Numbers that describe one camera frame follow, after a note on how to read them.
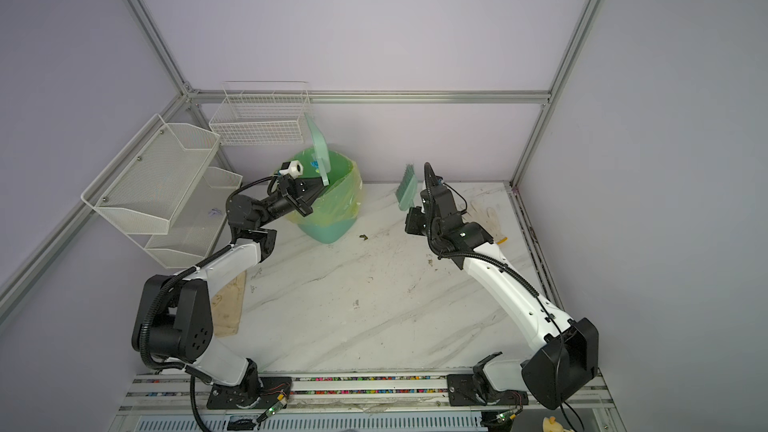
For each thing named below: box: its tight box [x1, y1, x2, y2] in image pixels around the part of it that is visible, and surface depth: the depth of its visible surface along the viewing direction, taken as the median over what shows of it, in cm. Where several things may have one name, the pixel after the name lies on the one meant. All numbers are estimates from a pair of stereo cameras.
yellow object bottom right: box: [542, 416, 574, 432], surface depth 67 cm
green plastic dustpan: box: [304, 112, 331, 187], surface depth 72 cm
